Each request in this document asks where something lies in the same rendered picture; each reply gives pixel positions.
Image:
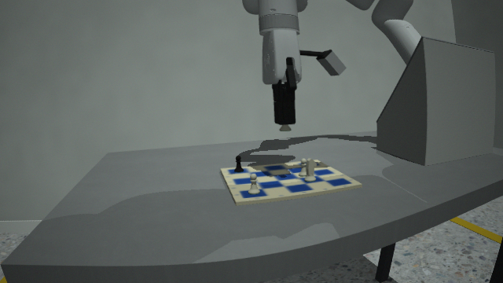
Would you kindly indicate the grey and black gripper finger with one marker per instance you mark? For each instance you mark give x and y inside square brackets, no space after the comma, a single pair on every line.
[275,92]
[286,113]

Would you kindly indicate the cream and blue checkered game board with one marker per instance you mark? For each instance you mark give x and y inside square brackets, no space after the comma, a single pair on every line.
[278,182]

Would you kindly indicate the white pawn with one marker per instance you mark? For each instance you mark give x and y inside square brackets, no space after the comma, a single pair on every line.
[253,189]
[303,169]

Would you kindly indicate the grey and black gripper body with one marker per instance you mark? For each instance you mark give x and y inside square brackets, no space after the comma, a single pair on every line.
[278,44]

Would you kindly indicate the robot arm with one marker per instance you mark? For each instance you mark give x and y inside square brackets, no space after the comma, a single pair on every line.
[387,16]

